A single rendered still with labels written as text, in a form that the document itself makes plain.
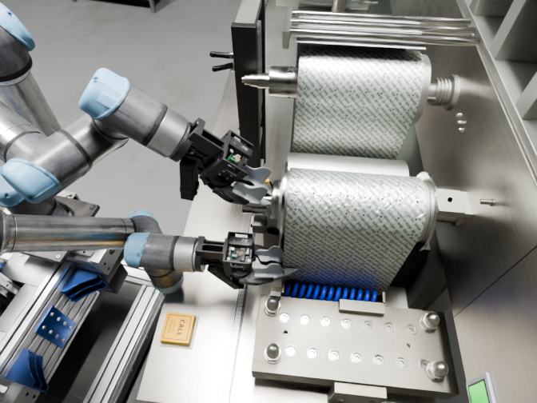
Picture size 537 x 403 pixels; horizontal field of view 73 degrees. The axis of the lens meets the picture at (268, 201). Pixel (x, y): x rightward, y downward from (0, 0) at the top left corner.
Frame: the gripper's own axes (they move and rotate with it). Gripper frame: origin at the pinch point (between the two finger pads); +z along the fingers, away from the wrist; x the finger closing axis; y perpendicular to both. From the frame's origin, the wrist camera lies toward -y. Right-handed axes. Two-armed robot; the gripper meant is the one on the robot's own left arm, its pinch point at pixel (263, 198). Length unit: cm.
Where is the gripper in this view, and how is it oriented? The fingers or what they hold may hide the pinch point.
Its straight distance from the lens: 72.0
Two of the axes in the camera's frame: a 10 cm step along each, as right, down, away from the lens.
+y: 6.4, -4.1, -6.5
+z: 7.7, 4.4, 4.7
